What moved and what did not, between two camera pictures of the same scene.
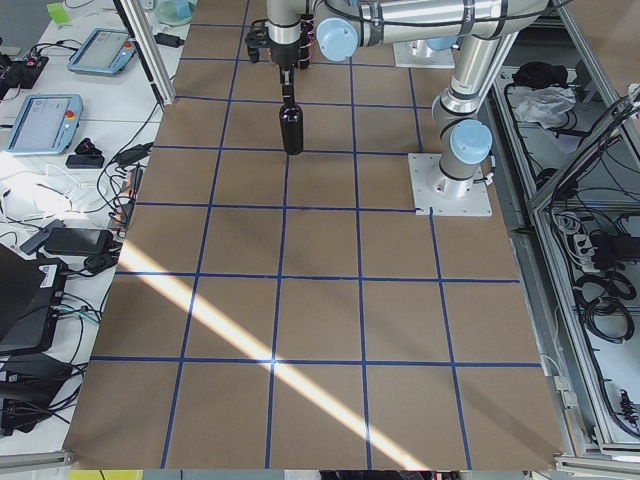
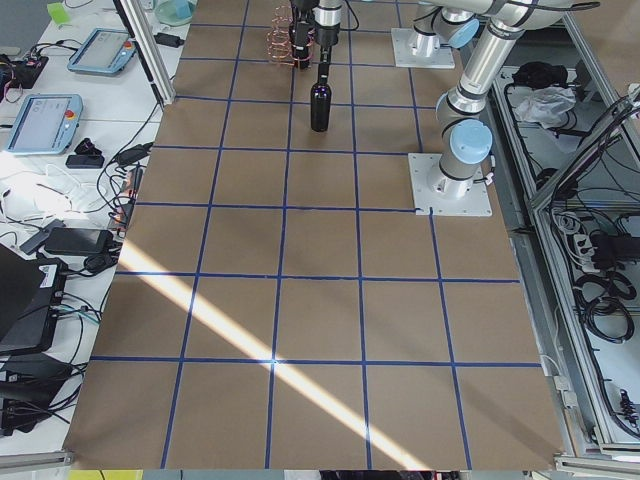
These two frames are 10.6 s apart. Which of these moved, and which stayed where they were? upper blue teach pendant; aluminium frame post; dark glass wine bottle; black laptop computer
Moved: dark glass wine bottle
Stayed: upper blue teach pendant; aluminium frame post; black laptop computer
